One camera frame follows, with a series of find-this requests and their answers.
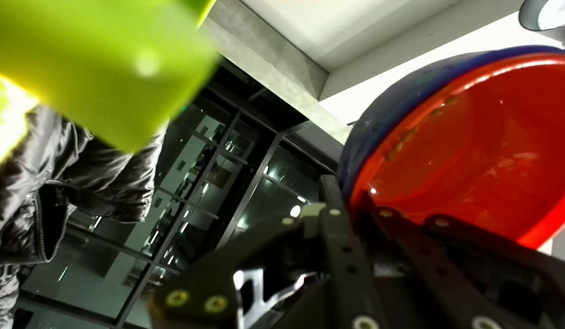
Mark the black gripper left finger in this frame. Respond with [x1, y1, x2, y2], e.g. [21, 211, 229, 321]
[149, 174, 390, 329]

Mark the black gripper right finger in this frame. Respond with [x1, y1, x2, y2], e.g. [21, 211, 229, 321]
[359, 191, 565, 329]

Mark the orange bowl blue outside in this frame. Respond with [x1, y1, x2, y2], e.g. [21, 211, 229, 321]
[339, 45, 565, 253]

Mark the green plastic bowl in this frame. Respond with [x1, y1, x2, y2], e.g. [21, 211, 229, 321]
[0, 0, 222, 156]

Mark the black puffer jacket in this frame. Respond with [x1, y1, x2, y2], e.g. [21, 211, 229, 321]
[0, 105, 169, 329]

